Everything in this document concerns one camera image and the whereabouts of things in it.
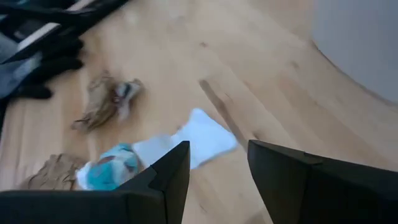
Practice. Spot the brown paper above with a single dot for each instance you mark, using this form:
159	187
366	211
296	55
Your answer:
99	105
53	174

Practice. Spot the white paper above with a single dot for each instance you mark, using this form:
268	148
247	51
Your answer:
205	137

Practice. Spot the blue wad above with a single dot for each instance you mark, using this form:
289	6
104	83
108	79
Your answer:
109	171

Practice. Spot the white plastic trash bin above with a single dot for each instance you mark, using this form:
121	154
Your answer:
367	40

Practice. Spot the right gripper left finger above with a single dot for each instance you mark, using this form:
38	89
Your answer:
140	205

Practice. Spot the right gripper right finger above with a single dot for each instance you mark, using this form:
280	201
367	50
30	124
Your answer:
326	199

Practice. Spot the black grey work glove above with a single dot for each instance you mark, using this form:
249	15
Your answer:
56	65

